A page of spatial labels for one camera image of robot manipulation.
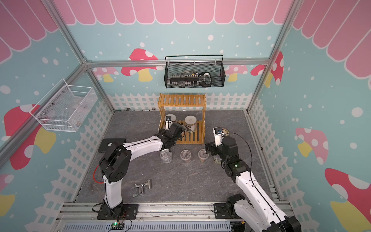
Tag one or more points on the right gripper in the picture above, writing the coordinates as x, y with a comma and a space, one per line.
213, 151

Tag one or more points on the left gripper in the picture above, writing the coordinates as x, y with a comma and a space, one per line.
163, 131

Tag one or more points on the orange seed plastic jar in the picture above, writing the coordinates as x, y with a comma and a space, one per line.
203, 155

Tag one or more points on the purple label tin can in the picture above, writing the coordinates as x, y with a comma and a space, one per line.
166, 156

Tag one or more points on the red seed plastic jar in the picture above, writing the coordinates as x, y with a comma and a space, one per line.
185, 156

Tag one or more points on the wooden two-tier shelf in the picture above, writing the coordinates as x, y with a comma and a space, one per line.
183, 105

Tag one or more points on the short pull-tab tin can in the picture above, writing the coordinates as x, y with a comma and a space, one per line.
217, 159

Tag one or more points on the tall silver pull-tab can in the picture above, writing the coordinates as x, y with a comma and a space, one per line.
183, 131

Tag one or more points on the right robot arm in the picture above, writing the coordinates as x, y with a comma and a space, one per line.
257, 210

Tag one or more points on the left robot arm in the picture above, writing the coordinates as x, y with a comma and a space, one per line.
115, 162

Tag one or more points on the white lid jar right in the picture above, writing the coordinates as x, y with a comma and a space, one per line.
191, 123

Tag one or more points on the connector strip in basket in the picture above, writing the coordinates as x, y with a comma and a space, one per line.
181, 82

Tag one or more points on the black white item in basket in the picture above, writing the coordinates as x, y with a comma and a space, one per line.
205, 80

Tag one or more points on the green circuit board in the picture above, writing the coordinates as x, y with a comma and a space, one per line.
117, 226

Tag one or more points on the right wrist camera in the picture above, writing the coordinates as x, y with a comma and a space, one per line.
218, 135

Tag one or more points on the metal bracket tool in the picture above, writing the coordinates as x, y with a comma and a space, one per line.
141, 188

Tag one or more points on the black network switch box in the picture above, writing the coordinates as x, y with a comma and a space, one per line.
108, 143

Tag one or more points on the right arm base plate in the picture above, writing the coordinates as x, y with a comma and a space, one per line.
223, 211

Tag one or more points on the black wire basket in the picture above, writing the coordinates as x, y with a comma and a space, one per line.
192, 66

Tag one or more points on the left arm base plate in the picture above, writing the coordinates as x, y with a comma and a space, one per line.
122, 211

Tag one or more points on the white wire basket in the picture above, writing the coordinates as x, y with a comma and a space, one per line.
64, 107

